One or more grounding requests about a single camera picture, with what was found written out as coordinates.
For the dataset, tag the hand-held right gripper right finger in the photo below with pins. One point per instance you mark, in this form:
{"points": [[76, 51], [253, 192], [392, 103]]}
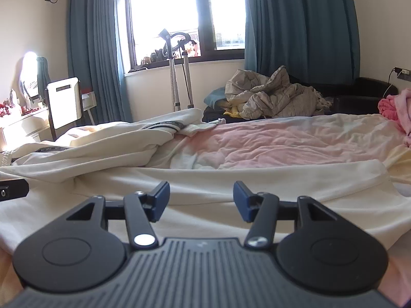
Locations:
{"points": [[242, 200]]}

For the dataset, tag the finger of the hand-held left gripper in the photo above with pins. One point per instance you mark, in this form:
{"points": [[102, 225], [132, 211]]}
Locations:
{"points": [[14, 189]]}

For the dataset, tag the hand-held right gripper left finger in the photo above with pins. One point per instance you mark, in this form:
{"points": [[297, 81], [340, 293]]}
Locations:
{"points": [[160, 199]]}

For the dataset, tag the cream garment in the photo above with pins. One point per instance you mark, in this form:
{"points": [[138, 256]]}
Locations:
{"points": [[199, 186]]}

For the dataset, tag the bed with pink sheet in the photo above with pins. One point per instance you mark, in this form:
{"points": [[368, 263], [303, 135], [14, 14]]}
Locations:
{"points": [[276, 144]]}

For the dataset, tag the white vanity desk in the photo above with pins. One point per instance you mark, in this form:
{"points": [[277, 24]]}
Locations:
{"points": [[22, 122]]}

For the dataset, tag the red desk ornaments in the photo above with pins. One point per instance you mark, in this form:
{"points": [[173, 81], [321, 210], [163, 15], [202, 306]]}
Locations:
{"points": [[6, 107]]}

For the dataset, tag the yellow cloth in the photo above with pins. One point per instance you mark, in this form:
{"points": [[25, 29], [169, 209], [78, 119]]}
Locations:
{"points": [[232, 112]]}

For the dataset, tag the white bottle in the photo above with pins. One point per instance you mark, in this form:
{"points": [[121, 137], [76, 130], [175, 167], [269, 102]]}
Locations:
{"points": [[12, 96]]}

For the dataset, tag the white backed chair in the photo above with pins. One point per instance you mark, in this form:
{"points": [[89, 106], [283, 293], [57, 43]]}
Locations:
{"points": [[64, 102]]}

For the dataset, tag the grey crumpled quilt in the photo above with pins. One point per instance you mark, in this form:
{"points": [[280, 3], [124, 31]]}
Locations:
{"points": [[273, 96]]}

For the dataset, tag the teal pillow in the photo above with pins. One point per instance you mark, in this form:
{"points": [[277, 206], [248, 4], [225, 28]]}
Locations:
{"points": [[216, 94]]}

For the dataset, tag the white box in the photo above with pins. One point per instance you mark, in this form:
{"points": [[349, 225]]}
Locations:
{"points": [[88, 99]]}

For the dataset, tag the wavy edged mirror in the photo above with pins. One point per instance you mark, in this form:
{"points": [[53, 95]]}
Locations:
{"points": [[30, 70]]}

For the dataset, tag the grey crutch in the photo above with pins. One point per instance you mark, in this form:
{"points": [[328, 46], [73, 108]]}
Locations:
{"points": [[186, 77]]}

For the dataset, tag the dark windowsill clutter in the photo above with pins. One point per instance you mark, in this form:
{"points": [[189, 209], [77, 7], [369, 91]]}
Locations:
{"points": [[154, 57]]}

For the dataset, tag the black sofa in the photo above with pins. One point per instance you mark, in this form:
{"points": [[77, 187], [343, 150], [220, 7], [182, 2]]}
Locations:
{"points": [[356, 96]]}

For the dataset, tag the teal curtain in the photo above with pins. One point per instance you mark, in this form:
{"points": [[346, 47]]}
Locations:
{"points": [[298, 22], [96, 45]]}

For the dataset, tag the pink fluffy cloth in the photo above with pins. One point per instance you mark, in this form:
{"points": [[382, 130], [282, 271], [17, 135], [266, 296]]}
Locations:
{"points": [[396, 107]]}

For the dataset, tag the dark framed window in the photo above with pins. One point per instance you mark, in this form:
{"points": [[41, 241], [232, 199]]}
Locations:
{"points": [[167, 16]]}

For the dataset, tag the wall socket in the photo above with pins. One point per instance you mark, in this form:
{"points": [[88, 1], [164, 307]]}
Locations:
{"points": [[404, 73]]}

